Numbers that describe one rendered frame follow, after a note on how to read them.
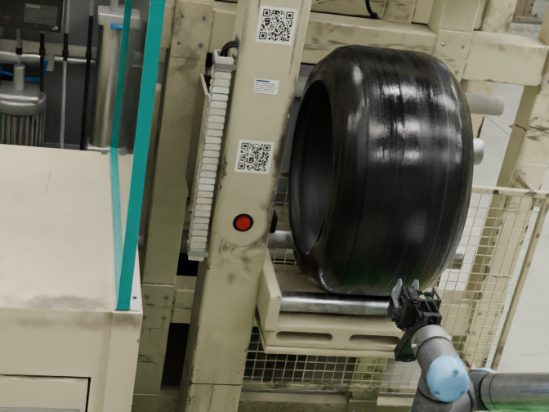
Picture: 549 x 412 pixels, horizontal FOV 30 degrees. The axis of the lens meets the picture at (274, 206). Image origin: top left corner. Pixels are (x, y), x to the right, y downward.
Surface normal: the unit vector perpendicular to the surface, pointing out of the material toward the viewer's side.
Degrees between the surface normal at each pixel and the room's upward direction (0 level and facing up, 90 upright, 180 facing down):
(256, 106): 90
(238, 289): 90
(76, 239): 0
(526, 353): 0
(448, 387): 90
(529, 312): 0
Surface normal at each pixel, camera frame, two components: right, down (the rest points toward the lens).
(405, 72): 0.20, -0.72
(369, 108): -0.04, -0.43
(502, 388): -0.79, -0.25
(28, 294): 0.16, -0.88
